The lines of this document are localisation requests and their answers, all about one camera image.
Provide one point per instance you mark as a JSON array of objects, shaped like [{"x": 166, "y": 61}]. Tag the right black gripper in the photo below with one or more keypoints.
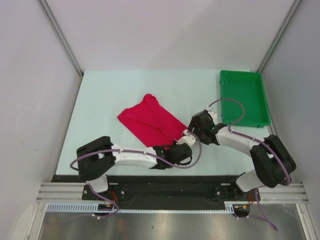
[{"x": 192, "y": 124}]

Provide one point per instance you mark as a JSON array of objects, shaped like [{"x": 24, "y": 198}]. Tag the aluminium corner post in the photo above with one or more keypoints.
[
  {"x": 293, "y": 9},
  {"x": 57, "y": 30}
]

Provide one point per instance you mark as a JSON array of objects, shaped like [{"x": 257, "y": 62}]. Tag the red t-shirt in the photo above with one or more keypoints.
[{"x": 152, "y": 124}]

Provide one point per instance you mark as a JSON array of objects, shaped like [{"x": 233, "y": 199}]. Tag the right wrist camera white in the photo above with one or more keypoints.
[{"x": 211, "y": 113}]

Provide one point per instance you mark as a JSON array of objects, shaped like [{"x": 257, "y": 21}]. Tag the slotted cable duct grey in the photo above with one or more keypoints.
[{"x": 102, "y": 208}]

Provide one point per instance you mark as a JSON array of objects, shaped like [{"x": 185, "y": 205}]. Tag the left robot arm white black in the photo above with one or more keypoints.
[{"x": 95, "y": 158}]

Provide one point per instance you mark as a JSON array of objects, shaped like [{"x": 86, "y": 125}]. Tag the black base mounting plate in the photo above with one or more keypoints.
[{"x": 217, "y": 188}]

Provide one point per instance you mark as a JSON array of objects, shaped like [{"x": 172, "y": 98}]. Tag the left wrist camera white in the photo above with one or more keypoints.
[{"x": 187, "y": 138}]

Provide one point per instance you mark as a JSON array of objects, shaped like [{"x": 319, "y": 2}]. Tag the aluminium frame rail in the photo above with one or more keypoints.
[{"x": 68, "y": 192}]

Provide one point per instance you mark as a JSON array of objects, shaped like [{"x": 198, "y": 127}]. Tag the green plastic tray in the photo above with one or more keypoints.
[{"x": 244, "y": 99}]

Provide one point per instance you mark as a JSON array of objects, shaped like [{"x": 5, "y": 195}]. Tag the left aluminium corner post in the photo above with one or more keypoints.
[{"x": 57, "y": 30}]

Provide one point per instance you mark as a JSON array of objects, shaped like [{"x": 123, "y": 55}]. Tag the right aluminium corner post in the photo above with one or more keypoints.
[{"x": 293, "y": 9}]

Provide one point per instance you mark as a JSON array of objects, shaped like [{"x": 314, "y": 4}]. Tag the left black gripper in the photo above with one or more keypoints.
[{"x": 174, "y": 144}]

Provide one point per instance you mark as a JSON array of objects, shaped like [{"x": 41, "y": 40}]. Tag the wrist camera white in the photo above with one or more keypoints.
[
  {"x": 211, "y": 113},
  {"x": 187, "y": 138}
]

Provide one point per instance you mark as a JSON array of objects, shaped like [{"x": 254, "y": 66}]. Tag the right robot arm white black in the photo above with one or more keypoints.
[{"x": 272, "y": 162}]

